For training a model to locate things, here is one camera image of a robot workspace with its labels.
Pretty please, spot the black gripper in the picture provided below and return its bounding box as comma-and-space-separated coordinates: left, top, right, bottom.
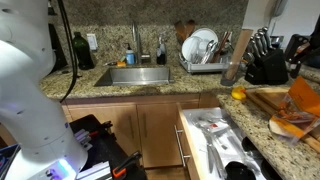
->
284, 23, 320, 80

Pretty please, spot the orange snack pack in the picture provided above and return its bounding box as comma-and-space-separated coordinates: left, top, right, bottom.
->
269, 75, 320, 146

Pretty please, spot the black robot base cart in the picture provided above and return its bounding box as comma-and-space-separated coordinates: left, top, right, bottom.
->
68, 114, 148, 180

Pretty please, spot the black round drawer object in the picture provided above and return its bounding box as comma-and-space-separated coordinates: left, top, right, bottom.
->
225, 161, 257, 180

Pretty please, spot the open wooden drawer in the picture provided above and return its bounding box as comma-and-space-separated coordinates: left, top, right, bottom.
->
175, 102, 284, 180

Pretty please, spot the black knife block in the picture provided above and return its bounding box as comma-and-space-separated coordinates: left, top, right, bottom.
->
244, 26, 289, 86

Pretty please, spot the small bamboo cutting board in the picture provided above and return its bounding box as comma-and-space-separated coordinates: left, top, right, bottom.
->
254, 90, 320, 141

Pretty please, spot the large bamboo cutting board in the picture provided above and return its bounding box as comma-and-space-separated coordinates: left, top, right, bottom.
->
245, 87, 320, 154

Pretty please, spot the clear drinking glass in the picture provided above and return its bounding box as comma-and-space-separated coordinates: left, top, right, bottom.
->
220, 61, 242, 87

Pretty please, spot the yellow rubber duck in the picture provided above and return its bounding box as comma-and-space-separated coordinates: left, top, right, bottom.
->
231, 85, 248, 101

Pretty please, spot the white plate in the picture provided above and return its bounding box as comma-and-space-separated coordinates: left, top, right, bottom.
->
180, 27, 219, 64

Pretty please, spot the grey dish rack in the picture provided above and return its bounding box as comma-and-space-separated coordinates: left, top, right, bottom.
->
178, 51, 234, 74

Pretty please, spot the clear plastic container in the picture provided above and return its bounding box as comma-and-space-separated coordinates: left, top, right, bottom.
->
194, 39, 211, 64

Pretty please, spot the wooden spoon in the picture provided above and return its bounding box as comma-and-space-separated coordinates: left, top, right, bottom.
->
184, 19, 197, 38
174, 20, 188, 44

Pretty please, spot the white cutlery tray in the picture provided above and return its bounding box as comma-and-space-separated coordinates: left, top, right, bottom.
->
182, 107, 268, 180

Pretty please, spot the dark liquid soap bottle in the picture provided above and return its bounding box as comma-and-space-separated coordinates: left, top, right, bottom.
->
155, 34, 168, 66

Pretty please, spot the stainless steel sink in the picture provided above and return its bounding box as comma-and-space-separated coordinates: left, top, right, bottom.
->
94, 65, 175, 88

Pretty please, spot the wooden cabinet door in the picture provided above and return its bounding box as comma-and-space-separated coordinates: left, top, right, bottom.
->
66, 103, 143, 158
136, 102, 183, 169

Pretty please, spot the brushed steel faucet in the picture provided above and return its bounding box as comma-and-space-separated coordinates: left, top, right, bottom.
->
131, 19, 152, 66

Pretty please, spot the blue label soap pump bottle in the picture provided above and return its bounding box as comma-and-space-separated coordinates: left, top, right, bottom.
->
123, 43, 136, 66

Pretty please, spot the orange black clamp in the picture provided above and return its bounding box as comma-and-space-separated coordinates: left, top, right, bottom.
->
111, 150, 143, 179
87, 120, 114, 138

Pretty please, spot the green wine bottle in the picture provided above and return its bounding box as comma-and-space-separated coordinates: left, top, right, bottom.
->
71, 31, 95, 71

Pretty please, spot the black coffee machine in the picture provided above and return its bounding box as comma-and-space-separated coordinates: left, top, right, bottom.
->
47, 0, 69, 75

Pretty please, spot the metal drawer handle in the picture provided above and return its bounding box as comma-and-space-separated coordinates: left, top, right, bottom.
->
173, 124, 192, 168

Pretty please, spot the white wall outlet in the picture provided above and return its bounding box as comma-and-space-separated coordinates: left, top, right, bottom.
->
86, 33, 99, 52

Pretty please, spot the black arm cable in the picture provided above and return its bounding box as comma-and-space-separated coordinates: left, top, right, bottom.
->
56, 0, 79, 104

